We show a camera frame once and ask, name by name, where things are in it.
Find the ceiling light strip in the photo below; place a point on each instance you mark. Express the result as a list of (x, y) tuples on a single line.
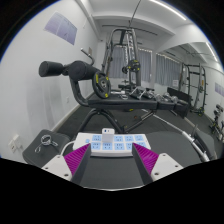
[(211, 51), (168, 9)]

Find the dumbbell rack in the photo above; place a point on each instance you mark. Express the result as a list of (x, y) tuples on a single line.
[(218, 123)]

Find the black yellow weight plate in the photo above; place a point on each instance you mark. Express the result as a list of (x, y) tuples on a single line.
[(101, 85), (134, 65)]

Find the chrome dumbbell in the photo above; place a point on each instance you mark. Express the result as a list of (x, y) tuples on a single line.
[(161, 97), (172, 99)]

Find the white wall socket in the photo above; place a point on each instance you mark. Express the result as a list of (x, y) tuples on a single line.
[(14, 143)]

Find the black weight bench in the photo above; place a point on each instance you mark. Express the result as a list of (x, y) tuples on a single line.
[(116, 104)]

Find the brown wall board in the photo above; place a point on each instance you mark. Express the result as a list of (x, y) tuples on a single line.
[(90, 51)]

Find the black padded bench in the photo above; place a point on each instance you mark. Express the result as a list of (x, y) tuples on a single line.
[(208, 143)]

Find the purple wall poster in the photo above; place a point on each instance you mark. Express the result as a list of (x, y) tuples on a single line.
[(61, 28), (219, 89)]

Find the white power strip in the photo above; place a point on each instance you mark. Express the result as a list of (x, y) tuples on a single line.
[(120, 146)]

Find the black padded seat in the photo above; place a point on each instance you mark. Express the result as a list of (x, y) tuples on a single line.
[(33, 155)]

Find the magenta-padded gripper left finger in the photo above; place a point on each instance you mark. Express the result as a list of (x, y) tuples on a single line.
[(75, 160)]

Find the black power rack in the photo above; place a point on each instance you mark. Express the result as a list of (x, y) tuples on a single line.
[(202, 86)]

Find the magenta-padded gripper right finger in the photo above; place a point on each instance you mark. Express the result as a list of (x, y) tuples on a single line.
[(148, 160)]

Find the grey curtain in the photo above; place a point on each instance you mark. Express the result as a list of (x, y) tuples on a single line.
[(145, 65), (166, 70)]

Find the small white wall sign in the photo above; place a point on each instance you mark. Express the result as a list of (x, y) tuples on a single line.
[(175, 83)]

